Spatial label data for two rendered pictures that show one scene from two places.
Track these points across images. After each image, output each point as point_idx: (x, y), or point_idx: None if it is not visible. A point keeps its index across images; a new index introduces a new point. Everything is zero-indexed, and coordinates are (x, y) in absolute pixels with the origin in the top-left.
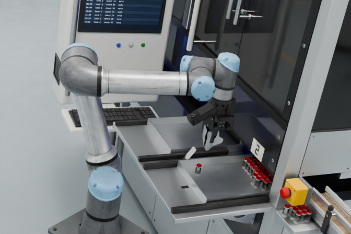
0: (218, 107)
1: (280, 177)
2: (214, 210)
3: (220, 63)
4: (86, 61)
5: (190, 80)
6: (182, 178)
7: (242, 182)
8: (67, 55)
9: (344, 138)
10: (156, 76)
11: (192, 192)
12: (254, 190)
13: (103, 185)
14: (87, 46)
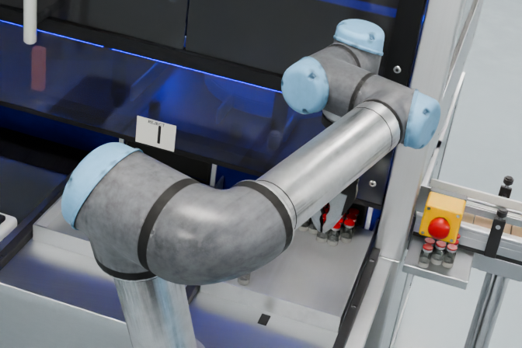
0: None
1: (403, 207)
2: (356, 328)
3: (360, 50)
4: (210, 189)
5: (401, 116)
6: (236, 305)
7: (305, 247)
8: (139, 199)
9: (448, 88)
10: (353, 142)
11: (288, 321)
12: (339, 251)
13: None
14: (134, 148)
